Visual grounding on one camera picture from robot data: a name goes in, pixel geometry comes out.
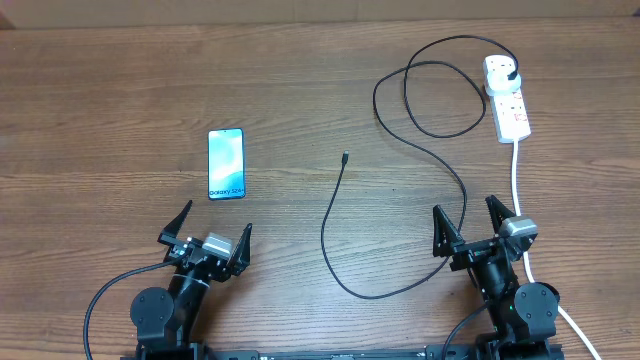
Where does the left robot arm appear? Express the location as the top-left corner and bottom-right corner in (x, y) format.
(130, 203), (252, 359)

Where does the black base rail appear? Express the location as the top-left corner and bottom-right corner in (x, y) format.
(119, 342), (566, 360)

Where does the blue Galaxy smartphone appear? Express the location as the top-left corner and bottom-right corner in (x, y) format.
(207, 128), (246, 200)

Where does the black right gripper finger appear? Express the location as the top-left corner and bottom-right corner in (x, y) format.
(433, 205), (465, 257)
(485, 195), (515, 234)

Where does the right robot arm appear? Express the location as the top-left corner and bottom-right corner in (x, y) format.
(427, 195), (564, 360)

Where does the white charger plug adapter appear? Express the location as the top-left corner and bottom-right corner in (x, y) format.
(485, 71), (522, 97)

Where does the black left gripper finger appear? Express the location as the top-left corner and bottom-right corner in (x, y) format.
(158, 200), (193, 245)
(228, 223), (253, 276)

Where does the white power strip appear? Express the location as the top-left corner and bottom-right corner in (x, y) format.
(483, 55), (531, 144)

